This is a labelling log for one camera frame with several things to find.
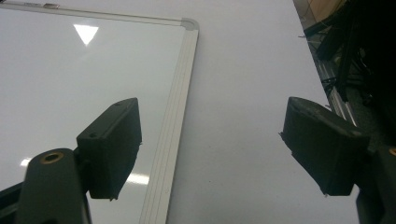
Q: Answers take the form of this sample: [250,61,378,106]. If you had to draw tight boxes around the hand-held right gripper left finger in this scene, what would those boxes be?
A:
[76,97,144,201]

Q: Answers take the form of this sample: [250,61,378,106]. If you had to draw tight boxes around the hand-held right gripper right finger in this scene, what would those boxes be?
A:
[278,96,372,197]

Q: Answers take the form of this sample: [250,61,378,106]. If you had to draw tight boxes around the white whiteboard with metal frame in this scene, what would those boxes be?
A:
[0,0,201,224]

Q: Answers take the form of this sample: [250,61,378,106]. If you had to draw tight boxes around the wooden furniture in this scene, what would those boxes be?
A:
[307,0,348,23]

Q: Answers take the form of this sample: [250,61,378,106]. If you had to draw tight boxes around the metal floor rail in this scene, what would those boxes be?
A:
[311,40,360,129]

